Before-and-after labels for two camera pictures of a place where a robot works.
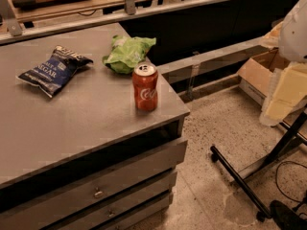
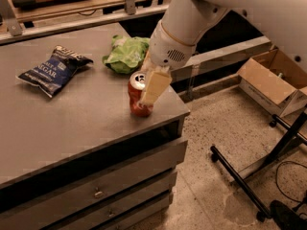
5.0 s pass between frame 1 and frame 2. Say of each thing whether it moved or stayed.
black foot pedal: stayed
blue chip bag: stayed
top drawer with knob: stayed
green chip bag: stayed
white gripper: moved
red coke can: moved
